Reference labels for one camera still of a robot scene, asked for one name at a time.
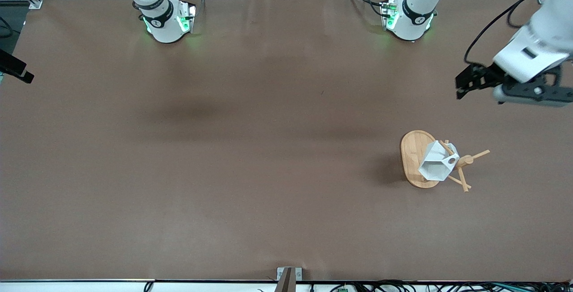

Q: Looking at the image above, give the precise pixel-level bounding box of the white hexagonal cup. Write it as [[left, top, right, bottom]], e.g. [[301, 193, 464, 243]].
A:
[[418, 140, 460, 181]]

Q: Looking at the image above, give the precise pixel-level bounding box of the brown table cover sheet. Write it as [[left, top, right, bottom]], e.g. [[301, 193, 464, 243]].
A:
[[0, 0, 573, 282]]

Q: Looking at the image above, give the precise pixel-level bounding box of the tangled black cable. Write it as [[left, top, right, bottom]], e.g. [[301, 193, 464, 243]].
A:
[[349, 280, 573, 292]]

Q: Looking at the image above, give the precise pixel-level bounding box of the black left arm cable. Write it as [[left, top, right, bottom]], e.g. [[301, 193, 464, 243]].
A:
[[464, 0, 538, 66]]

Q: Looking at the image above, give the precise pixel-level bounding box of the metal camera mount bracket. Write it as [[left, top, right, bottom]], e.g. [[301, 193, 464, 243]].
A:
[[275, 267, 303, 292]]

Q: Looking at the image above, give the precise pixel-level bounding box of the wooden cup rack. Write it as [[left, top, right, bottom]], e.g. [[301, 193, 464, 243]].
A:
[[400, 130, 491, 193]]

